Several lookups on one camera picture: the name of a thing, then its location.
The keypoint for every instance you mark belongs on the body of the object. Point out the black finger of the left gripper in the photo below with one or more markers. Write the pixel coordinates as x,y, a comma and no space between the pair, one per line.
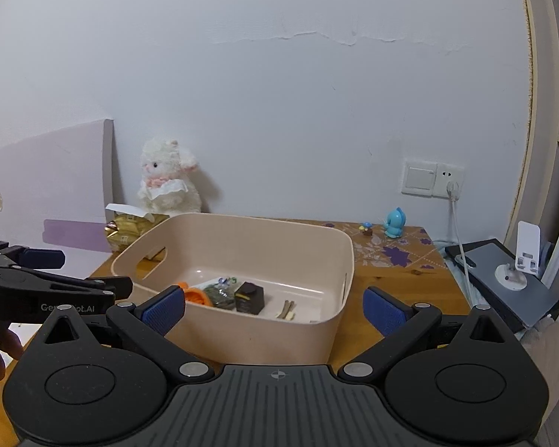
120,286
31,258

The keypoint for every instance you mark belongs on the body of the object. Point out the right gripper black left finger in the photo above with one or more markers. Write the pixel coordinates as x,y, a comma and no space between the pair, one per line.
104,378

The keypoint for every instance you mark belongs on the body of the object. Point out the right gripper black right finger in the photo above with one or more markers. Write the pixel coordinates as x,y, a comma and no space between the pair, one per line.
442,378

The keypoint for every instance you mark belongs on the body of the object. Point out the orange rubber object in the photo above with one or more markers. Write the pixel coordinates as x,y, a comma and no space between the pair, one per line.
195,295

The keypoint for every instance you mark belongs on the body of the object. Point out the green dried herb bag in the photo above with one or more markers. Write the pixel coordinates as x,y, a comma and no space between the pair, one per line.
221,292

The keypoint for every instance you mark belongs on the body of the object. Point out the small black gold box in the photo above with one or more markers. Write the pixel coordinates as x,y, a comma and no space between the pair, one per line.
249,298

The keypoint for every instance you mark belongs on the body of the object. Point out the gold tissue pack box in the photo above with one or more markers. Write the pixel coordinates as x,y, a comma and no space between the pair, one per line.
128,223

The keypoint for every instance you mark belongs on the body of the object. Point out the pink purple headboard panel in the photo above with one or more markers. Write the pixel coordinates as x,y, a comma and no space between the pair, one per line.
54,189

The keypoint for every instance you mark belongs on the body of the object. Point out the white plush lamb toy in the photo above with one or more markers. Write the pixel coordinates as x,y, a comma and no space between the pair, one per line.
165,186

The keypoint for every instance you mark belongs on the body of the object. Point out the white phone stand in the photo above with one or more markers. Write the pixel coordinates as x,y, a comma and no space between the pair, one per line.
514,276

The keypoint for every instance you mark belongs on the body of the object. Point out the beige plastic storage bin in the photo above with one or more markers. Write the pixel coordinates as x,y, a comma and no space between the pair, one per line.
309,264

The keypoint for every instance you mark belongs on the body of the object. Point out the blue cartoon figurine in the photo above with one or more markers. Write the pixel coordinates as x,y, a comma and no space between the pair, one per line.
395,223

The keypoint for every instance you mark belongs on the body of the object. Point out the tiny colourful figurine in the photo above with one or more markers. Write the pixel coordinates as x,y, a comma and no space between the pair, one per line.
366,228

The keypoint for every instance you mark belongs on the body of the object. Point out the white shelf frame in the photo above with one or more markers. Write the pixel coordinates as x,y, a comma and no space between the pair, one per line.
538,194

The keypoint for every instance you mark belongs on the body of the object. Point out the white wall switch socket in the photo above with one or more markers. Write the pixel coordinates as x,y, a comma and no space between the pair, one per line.
430,179

